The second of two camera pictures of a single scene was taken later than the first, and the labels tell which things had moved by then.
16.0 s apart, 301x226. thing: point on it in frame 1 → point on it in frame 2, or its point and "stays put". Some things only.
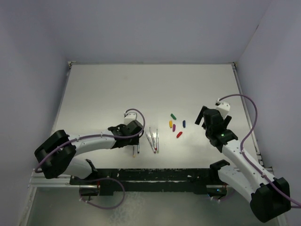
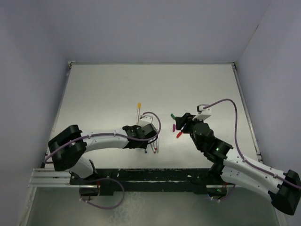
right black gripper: (226, 121) → (180, 121)
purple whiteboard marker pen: (150, 143) stays put
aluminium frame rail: (265, 167) stays put
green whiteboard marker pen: (157, 141) stays put
